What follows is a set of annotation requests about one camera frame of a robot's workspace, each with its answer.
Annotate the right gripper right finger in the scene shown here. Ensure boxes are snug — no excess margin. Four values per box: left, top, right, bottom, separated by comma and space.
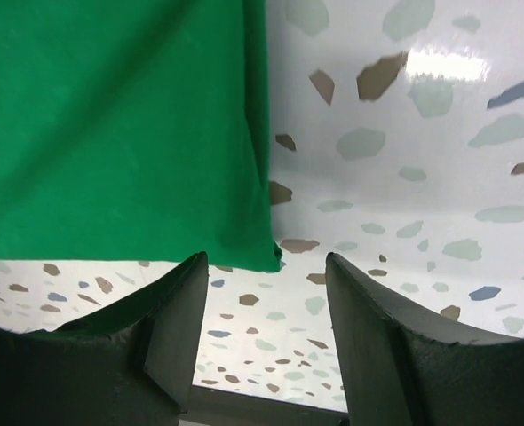
326, 253, 524, 425

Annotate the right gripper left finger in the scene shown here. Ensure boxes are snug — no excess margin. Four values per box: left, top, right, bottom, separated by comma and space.
0, 252, 209, 425

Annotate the green t shirt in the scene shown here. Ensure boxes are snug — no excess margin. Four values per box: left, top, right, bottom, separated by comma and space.
0, 1, 282, 272

